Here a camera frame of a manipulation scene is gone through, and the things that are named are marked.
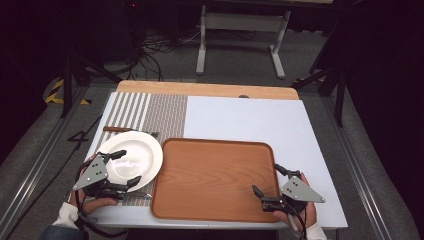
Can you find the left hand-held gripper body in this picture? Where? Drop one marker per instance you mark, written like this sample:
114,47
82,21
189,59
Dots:
90,174

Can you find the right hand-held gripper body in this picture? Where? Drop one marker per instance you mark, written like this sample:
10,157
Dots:
301,192

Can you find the white plate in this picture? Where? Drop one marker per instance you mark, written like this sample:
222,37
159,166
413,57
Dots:
141,156

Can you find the brown wooden tray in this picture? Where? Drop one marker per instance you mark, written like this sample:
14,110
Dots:
213,180

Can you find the person's right hand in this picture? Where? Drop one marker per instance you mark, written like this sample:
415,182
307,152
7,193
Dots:
311,215

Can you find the person's left hand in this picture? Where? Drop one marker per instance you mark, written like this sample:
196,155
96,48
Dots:
95,204

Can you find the metal cutlery piece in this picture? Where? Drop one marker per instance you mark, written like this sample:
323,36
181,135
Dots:
144,195

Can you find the white board sheet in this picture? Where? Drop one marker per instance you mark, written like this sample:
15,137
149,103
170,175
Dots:
253,120

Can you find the striped woven placemat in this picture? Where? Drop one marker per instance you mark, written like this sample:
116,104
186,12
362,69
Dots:
166,113

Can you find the yellow black hazard tape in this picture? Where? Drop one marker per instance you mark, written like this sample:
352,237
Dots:
55,95

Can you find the black tripod stand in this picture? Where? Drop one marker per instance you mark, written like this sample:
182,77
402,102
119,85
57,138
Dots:
68,83
339,93

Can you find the aluminium floor rail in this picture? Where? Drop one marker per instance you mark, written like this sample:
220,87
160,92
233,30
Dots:
40,156
356,166

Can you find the grey metal table frame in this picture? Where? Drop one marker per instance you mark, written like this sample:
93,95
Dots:
245,22

